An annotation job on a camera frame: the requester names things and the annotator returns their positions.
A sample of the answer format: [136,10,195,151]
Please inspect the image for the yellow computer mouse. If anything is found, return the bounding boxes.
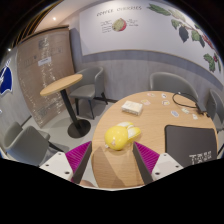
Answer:
[103,121,142,152]

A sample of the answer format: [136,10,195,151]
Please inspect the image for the dark grey mouse pad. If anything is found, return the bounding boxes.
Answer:
[164,124,219,168]

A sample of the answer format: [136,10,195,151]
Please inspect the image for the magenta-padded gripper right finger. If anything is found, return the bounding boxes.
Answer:
[132,141,185,186]

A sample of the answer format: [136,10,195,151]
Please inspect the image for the tall round wooden table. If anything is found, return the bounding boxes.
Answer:
[39,73,92,140]

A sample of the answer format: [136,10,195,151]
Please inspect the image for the ceiling lights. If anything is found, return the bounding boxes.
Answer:
[6,15,58,53]

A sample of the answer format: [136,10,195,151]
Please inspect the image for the blue wall sign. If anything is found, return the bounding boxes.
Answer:
[0,58,14,97]

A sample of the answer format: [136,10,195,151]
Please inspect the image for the black cable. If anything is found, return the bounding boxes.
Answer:
[171,91,205,110]

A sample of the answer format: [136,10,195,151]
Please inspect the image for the brown printed wall panel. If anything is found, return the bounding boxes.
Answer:
[16,26,77,130]

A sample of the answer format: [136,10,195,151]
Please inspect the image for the white coffee cherry wall mural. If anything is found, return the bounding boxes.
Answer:
[78,0,224,85]

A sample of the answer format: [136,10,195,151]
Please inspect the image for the white tissue pack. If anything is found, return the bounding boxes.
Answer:
[120,100,144,117]

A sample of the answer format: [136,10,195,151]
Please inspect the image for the dark grey power adapter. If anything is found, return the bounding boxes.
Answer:
[195,102,210,116]

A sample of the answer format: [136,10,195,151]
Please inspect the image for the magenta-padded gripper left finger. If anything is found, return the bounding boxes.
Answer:
[39,140,93,185]

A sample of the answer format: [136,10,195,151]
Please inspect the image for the grey armchair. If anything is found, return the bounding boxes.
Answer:
[205,88,224,135]
[149,71,200,102]
[68,66,109,120]
[0,121,65,168]

